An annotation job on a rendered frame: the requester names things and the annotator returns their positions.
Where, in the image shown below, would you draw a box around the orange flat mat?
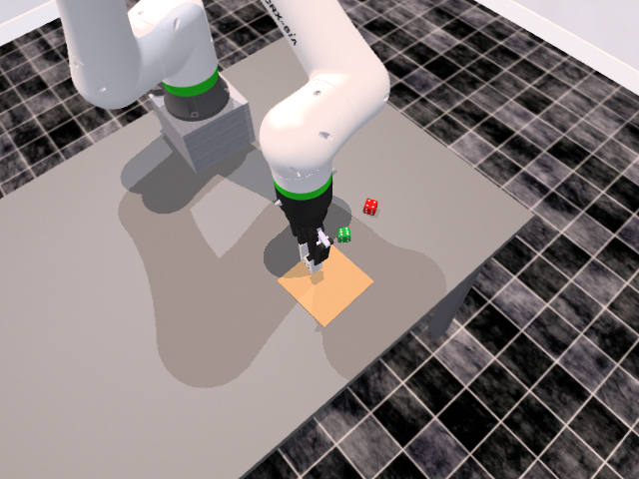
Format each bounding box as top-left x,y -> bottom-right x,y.
278,245 -> 373,327

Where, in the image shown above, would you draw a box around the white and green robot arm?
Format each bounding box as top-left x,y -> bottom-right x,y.
56,0 -> 390,219

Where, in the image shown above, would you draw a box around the red die with white pips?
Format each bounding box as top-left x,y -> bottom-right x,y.
363,199 -> 377,216

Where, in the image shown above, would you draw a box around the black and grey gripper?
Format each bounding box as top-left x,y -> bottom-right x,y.
285,209 -> 333,274

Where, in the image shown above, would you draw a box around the green die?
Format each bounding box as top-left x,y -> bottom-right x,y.
337,227 -> 350,242

